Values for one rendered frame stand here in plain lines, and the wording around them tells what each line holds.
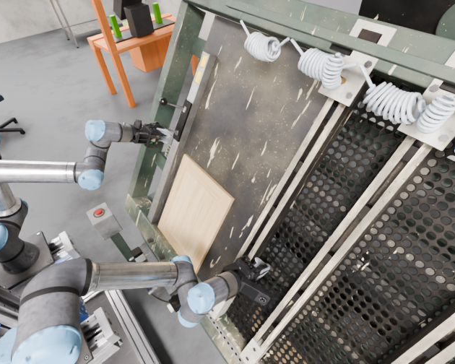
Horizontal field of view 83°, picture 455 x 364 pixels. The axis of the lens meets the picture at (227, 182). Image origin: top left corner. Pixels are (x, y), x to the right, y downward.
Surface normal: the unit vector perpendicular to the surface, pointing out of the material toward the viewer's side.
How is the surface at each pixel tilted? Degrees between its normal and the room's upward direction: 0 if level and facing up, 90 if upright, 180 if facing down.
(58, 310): 39
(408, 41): 58
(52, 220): 0
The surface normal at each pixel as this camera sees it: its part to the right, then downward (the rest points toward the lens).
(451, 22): -0.78, 0.49
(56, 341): 0.58, -0.67
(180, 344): -0.03, -0.66
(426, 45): -0.67, 0.06
